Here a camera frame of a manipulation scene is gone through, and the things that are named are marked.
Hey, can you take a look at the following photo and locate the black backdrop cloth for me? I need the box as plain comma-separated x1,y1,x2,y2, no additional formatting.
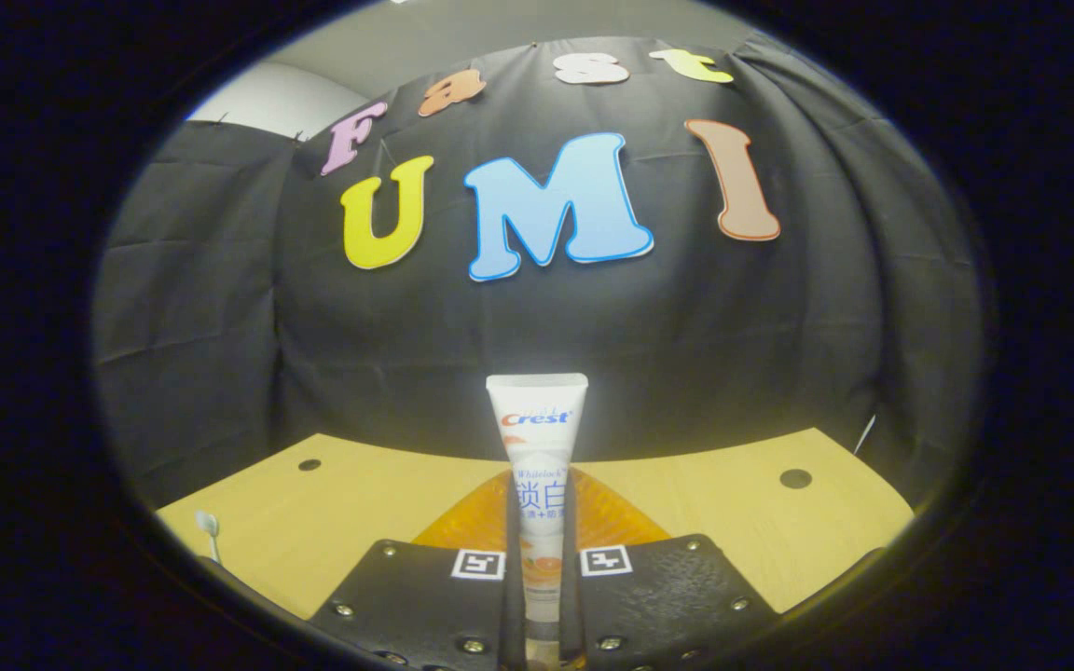
92,35,984,509

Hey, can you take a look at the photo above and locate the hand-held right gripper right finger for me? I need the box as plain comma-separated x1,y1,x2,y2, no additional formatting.
567,469,780,671

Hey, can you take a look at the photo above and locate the white toothpaste tube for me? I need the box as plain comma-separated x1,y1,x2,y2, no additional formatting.
485,373,590,667

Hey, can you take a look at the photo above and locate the white toothbrush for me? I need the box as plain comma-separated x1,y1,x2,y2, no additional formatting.
194,510,224,566

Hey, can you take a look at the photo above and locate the wooden desktop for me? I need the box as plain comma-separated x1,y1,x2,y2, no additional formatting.
155,427,916,671

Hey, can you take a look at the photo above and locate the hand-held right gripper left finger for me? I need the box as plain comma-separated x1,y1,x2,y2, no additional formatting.
309,469,515,671

